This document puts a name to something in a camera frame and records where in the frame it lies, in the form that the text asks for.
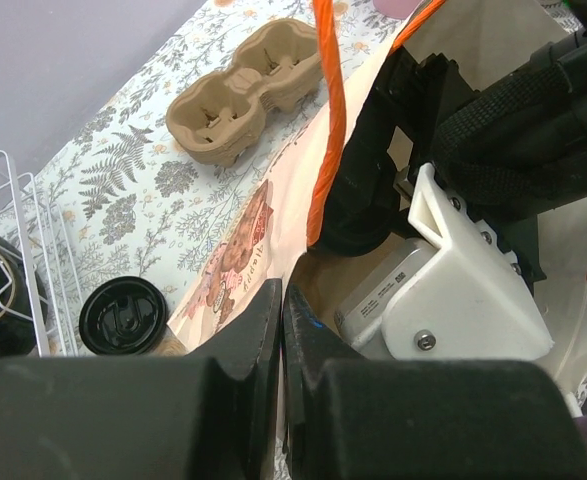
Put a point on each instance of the pink straw holder cup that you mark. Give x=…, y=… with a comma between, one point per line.
x=396, y=9

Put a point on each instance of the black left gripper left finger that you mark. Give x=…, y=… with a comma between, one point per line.
x=210, y=414

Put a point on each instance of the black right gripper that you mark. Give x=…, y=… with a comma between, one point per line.
x=426, y=112

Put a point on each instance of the kraft paper takeout bag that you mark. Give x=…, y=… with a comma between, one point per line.
x=282, y=219

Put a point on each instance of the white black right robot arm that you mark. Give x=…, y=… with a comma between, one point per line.
x=559, y=142

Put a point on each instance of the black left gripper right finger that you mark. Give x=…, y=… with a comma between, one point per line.
x=349, y=417

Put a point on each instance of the brown pulp cup carrier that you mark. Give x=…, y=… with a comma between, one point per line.
x=224, y=112

